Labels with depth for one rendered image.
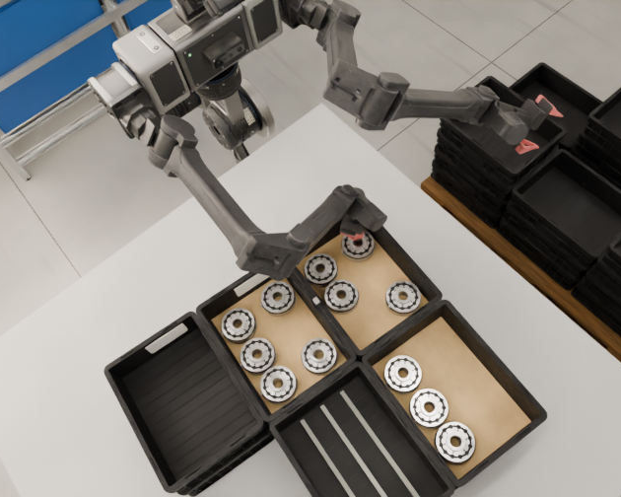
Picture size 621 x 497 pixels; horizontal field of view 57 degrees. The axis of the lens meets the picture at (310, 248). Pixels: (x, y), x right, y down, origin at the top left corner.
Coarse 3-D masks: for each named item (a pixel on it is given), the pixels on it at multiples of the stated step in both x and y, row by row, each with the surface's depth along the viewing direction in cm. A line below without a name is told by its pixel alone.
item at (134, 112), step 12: (120, 96) 127; (132, 96) 128; (144, 96) 130; (120, 108) 128; (132, 108) 127; (144, 108) 128; (156, 108) 131; (120, 120) 129; (132, 120) 128; (144, 120) 126; (132, 132) 129
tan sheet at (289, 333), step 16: (240, 304) 176; (256, 304) 175; (304, 304) 174; (256, 320) 173; (272, 320) 172; (288, 320) 172; (304, 320) 171; (224, 336) 172; (256, 336) 171; (272, 336) 170; (288, 336) 170; (304, 336) 169; (320, 336) 169; (240, 352) 169; (288, 352) 168; (256, 384) 164; (304, 384) 163
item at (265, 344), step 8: (248, 344) 167; (256, 344) 166; (264, 344) 166; (248, 352) 165; (272, 352) 165; (248, 360) 164; (264, 360) 164; (272, 360) 164; (248, 368) 163; (256, 368) 163; (264, 368) 163
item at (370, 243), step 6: (366, 234) 179; (342, 240) 179; (348, 240) 178; (366, 240) 178; (372, 240) 178; (342, 246) 178; (348, 246) 177; (366, 246) 177; (372, 246) 177; (348, 252) 176; (354, 252) 177; (360, 252) 176; (366, 252) 176
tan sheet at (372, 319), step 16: (336, 240) 182; (336, 256) 180; (384, 256) 178; (304, 272) 178; (352, 272) 177; (368, 272) 176; (384, 272) 176; (400, 272) 175; (320, 288) 176; (368, 288) 174; (384, 288) 174; (368, 304) 172; (384, 304) 171; (352, 320) 170; (368, 320) 170; (384, 320) 169; (400, 320) 169; (352, 336) 168; (368, 336) 167
